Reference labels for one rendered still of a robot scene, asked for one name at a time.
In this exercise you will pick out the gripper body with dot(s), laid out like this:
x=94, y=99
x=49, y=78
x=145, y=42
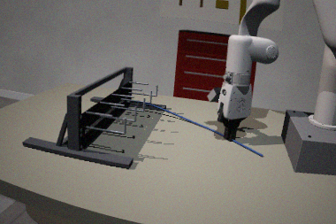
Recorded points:
x=237, y=100

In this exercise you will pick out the black metal rack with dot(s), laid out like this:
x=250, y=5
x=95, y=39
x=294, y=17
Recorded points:
x=82, y=127

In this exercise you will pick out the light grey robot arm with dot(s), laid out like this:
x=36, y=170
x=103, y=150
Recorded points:
x=243, y=50

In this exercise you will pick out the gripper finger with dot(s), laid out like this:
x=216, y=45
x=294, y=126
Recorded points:
x=228, y=135
x=236, y=124

